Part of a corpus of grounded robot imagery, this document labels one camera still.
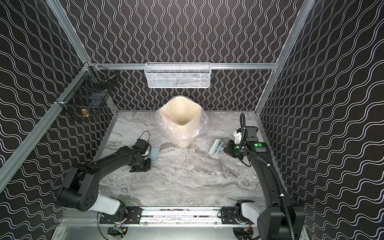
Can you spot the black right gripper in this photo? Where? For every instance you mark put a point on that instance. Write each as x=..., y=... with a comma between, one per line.
x=229, y=147

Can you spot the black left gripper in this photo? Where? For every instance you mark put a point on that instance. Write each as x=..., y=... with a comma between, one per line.
x=142, y=163

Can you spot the light teal plastic dustpan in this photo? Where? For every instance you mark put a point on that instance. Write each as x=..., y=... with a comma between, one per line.
x=154, y=154

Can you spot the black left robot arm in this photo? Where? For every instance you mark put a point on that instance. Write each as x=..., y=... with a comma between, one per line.
x=80, y=187

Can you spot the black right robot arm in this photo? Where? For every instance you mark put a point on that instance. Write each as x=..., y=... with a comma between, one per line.
x=281, y=219

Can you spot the cream plastic waste bin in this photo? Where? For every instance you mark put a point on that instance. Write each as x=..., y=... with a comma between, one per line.
x=181, y=120

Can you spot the clear plastic bin liner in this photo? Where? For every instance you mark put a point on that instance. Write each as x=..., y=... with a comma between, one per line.
x=168, y=126

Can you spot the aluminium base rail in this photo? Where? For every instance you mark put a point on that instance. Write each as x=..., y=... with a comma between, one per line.
x=158, y=217

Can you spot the aluminium right frame post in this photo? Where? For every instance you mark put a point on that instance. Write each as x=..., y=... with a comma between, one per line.
x=288, y=46

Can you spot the aluminium rear frame bar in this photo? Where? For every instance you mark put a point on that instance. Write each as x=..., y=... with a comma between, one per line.
x=213, y=66

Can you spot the aluminium frame bar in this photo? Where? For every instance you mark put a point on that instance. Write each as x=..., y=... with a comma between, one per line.
x=213, y=66
x=15, y=161

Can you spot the black wire basket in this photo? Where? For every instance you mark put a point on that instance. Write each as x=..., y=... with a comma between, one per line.
x=88, y=99

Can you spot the white wire mesh basket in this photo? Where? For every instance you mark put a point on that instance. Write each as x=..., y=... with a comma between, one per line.
x=178, y=75

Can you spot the aluminium left frame bar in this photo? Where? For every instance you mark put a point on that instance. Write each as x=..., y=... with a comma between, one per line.
x=15, y=161

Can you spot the aluminium corner frame post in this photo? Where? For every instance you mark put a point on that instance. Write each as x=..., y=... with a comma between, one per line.
x=69, y=30

